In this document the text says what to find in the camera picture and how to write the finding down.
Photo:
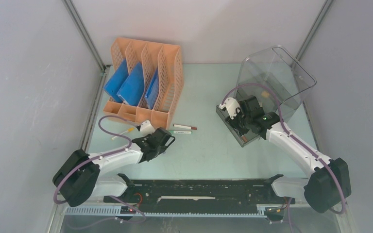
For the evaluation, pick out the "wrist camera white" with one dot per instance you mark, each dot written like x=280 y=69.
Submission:
x=232 y=106
x=146 y=128

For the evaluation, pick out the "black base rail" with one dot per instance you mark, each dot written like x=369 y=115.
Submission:
x=203 y=197

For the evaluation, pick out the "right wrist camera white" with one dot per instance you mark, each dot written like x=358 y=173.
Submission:
x=232 y=106

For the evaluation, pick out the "blue folder front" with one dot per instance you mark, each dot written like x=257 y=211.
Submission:
x=116 y=81

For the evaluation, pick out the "green cap marker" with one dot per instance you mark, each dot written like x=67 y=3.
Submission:
x=180 y=132

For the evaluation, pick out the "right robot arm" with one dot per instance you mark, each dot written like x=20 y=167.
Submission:
x=327 y=182

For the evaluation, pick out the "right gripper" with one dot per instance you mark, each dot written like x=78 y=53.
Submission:
x=233 y=123

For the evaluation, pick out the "clear plastic drawer cabinet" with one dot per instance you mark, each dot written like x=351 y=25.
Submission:
x=276 y=71

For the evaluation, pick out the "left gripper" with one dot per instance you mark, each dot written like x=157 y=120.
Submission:
x=162 y=149

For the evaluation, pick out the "yellow cap marker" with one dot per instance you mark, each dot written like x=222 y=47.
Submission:
x=122 y=133

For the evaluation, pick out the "blue folder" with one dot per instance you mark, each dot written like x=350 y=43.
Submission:
x=132 y=88
x=152 y=92
x=116 y=81

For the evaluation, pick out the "orange plastic file organizer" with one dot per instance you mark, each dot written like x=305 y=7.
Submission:
x=165 y=60

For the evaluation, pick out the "small cork block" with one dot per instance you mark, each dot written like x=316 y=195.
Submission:
x=265 y=94

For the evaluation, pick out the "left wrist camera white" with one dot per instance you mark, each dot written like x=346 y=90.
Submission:
x=146 y=128

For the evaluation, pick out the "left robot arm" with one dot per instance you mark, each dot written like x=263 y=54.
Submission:
x=89 y=175

